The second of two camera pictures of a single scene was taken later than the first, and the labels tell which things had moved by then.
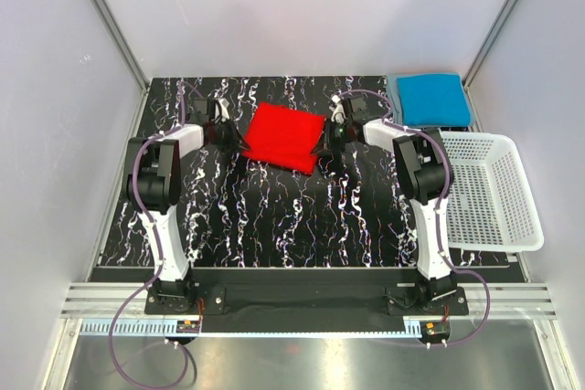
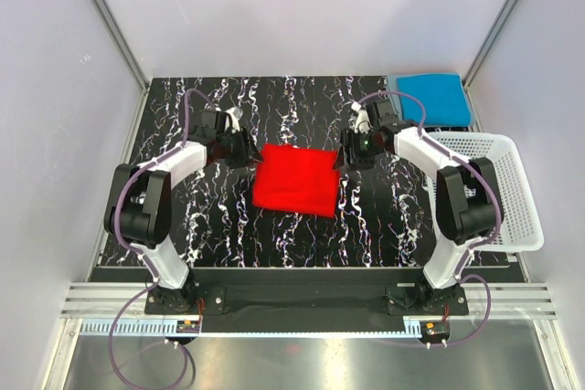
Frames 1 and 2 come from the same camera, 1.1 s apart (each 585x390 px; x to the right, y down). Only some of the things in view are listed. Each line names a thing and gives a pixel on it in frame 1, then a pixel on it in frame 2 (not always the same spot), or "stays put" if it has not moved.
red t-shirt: (285, 136) -> (294, 179)
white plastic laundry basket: (491, 206) stays put
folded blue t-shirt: (436, 100) stays put
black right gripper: (327, 146) -> (348, 140)
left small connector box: (187, 326) stays put
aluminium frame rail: (510, 300) stays put
